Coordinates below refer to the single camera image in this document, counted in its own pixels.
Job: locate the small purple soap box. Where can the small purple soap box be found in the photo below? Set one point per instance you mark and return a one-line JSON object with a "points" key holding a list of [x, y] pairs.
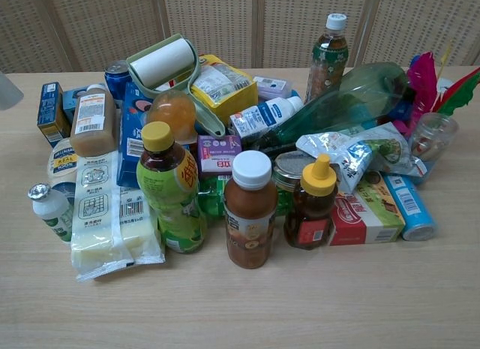
{"points": [[272, 88]]}

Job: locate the brown drink flat bottle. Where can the brown drink flat bottle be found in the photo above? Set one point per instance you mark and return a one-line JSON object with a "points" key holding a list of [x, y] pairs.
{"points": [[93, 124]]}

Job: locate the red green carton box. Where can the red green carton box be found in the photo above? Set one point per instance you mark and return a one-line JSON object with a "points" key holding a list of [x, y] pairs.
{"points": [[367, 217]]}

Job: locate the orange jelly cup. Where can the orange jelly cup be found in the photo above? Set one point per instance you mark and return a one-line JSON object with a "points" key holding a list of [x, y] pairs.
{"points": [[174, 114]]}

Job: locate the colourful feather shuttlecock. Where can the colourful feather shuttlecock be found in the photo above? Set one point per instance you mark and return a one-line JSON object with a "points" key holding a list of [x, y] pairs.
{"points": [[423, 86]]}

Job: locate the green lint roller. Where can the green lint roller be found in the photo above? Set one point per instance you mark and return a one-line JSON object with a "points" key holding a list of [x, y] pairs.
{"points": [[165, 62]]}

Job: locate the silver foil snack bag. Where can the silver foil snack bag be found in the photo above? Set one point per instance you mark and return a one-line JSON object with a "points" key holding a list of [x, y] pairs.
{"points": [[360, 150]]}

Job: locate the blue drink can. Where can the blue drink can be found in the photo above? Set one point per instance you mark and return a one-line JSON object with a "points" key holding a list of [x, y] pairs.
{"points": [[117, 77]]}

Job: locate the brown bottle white cap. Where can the brown bottle white cap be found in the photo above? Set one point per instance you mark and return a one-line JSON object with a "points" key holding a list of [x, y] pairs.
{"points": [[250, 221]]}

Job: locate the tea bottle white cap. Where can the tea bottle white cap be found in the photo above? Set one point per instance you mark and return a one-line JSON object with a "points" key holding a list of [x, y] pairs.
{"points": [[328, 60]]}

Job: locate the green tea bottle yellow cap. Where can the green tea bottle yellow cap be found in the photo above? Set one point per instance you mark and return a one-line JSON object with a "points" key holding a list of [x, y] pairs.
{"points": [[172, 191]]}

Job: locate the yellow snack package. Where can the yellow snack package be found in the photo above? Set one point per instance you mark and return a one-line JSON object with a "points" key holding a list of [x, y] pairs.
{"points": [[225, 90]]}

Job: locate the narrow dark blue box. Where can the narrow dark blue box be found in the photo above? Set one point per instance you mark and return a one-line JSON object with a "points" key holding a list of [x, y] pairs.
{"points": [[52, 112]]}

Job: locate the light blue box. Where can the light blue box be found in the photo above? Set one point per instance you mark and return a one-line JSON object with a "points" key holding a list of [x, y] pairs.
{"points": [[69, 103]]}

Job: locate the small clear jar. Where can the small clear jar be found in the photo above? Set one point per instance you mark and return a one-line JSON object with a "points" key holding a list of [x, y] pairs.
{"points": [[435, 139]]}

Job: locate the white lotion bottle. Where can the white lotion bottle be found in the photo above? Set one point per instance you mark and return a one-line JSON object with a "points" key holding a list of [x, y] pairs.
{"points": [[262, 114]]}

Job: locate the large green plastic bottle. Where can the large green plastic bottle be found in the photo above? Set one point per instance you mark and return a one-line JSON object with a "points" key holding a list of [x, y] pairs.
{"points": [[345, 101]]}

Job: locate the woven folding screen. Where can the woven folding screen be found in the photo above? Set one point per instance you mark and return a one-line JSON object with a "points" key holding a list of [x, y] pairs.
{"points": [[225, 22]]}

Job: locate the mayonnaise squeeze bottle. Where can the mayonnaise squeeze bottle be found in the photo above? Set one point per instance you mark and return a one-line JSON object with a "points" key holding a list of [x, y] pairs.
{"points": [[62, 161]]}

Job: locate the blue cookie box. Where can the blue cookie box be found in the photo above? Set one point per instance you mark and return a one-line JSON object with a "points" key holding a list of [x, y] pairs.
{"points": [[131, 139]]}

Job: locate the purple pink small box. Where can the purple pink small box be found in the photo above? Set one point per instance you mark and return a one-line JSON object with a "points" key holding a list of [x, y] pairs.
{"points": [[219, 154]]}

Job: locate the glass jar metal lid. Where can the glass jar metal lid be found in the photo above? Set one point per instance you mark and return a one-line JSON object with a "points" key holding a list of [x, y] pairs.
{"points": [[290, 169]]}

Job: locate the light blue cylinder can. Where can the light blue cylinder can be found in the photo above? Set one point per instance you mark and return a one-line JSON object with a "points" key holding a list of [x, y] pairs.
{"points": [[412, 210]]}

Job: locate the green crumpled package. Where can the green crumpled package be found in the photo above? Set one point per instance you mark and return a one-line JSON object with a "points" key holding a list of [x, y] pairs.
{"points": [[212, 197]]}

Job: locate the small white foil-capped bottle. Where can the small white foil-capped bottle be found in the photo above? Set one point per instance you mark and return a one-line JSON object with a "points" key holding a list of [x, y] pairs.
{"points": [[52, 214]]}

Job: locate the honey bottle yellow cap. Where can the honey bottle yellow cap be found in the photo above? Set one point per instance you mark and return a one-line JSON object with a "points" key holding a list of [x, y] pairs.
{"points": [[311, 214]]}

